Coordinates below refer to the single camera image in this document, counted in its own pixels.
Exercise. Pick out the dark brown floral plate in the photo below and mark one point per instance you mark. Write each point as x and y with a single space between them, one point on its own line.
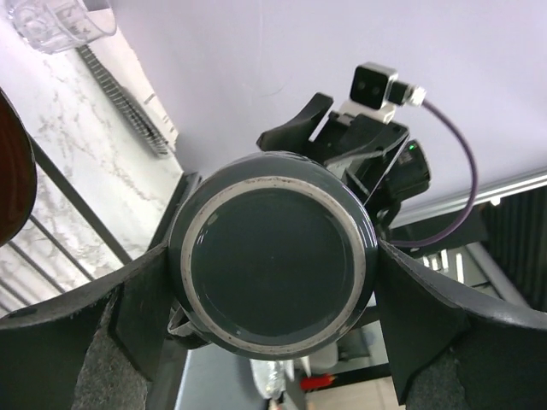
19 181

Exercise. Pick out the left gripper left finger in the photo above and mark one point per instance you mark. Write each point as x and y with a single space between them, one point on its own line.
95 347

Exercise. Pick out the grey wire dish rack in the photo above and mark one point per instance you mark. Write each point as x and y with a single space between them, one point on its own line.
101 212

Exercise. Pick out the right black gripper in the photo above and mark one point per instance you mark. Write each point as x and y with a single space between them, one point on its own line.
378 161

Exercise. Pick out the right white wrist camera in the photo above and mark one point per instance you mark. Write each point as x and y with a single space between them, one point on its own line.
376 92

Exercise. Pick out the grey ceramic mug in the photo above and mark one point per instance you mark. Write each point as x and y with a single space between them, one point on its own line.
272 257

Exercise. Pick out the white spiral notebook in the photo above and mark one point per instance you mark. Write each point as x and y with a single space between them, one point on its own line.
115 67

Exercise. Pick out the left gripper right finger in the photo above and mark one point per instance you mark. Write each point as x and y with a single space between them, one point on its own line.
452 347

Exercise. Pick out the clear drinking glass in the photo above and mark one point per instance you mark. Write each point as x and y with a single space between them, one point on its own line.
53 26

